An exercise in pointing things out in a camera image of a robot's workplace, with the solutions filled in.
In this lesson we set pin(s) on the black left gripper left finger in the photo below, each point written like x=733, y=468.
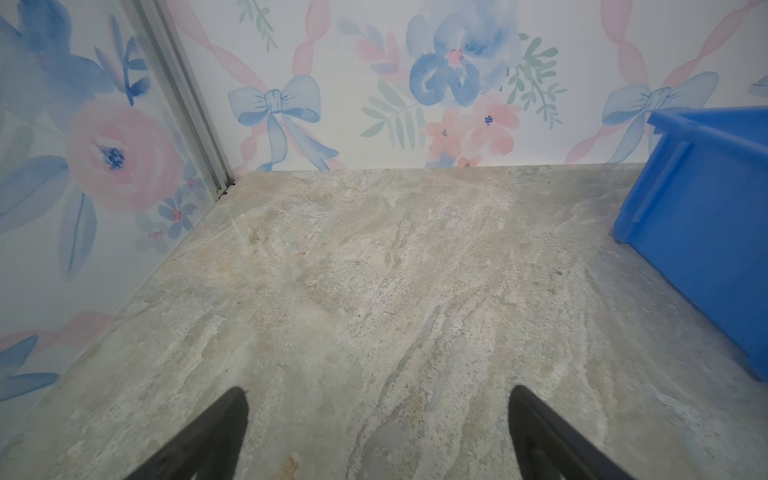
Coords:
x=207, y=448

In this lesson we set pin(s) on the blue plastic bin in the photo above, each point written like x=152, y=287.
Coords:
x=698, y=214

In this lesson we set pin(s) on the aluminium corner post left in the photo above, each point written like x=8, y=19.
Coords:
x=160, y=38

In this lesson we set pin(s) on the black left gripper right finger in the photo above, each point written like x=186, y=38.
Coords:
x=548, y=447

